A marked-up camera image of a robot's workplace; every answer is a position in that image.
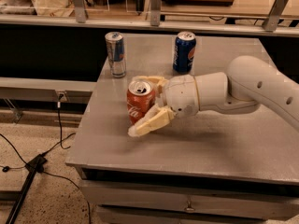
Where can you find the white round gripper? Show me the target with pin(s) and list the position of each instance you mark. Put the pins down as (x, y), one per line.
(180, 94)

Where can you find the orange coke can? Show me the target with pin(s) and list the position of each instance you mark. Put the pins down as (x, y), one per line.
(140, 98)

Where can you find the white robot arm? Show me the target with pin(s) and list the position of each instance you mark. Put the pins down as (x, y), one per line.
(247, 83)

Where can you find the blue pepsi can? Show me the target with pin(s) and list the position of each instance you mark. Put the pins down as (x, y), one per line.
(185, 44)

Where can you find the silver blue red bull can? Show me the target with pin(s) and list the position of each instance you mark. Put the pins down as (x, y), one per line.
(116, 54)

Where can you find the grey metal drawer cabinet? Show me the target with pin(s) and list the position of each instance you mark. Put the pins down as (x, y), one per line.
(191, 197)

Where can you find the black metal floor stand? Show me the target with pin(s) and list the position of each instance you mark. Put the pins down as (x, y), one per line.
(17, 197)

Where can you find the grey metal rail frame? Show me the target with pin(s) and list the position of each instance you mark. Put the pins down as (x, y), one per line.
(223, 17)

